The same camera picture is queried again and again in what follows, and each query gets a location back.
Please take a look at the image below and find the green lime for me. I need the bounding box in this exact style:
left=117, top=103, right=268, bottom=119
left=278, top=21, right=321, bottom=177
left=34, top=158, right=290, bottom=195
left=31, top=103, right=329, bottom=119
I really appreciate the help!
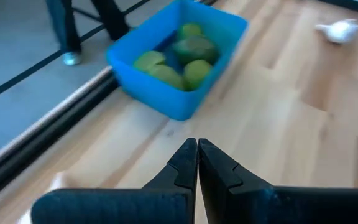
left=172, top=35, right=219, bottom=65
left=147, top=64, right=185, bottom=90
left=134, top=50, right=167, bottom=73
left=177, top=22, right=203, bottom=40
left=183, top=59, right=213, bottom=91

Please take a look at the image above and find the person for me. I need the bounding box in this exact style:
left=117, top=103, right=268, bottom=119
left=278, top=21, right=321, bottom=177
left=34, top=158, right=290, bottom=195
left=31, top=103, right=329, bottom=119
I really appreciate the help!
left=44, top=0, right=131, bottom=67

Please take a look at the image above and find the black aluminium table frame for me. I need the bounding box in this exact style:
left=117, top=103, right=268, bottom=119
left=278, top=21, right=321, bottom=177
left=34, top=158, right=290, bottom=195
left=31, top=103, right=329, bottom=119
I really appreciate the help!
left=0, top=73, right=120, bottom=207

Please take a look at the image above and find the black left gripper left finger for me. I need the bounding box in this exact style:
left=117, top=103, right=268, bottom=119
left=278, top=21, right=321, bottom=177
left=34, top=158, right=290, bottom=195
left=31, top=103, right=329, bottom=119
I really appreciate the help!
left=31, top=138, right=199, bottom=224

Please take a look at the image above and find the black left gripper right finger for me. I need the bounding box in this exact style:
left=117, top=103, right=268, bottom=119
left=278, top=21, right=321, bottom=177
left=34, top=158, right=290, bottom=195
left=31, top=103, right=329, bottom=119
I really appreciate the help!
left=198, top=138, right=358, bottom=224

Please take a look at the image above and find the blue plastic bin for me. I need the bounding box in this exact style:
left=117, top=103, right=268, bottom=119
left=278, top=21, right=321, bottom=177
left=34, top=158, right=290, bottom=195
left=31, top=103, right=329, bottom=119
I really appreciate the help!
left=106, top=0, right=249, bottom=121

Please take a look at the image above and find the white garlic bulb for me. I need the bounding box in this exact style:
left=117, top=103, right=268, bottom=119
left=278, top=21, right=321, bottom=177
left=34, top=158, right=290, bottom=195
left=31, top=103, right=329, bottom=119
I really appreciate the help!
left=314, top=18, right=358, bottom=44

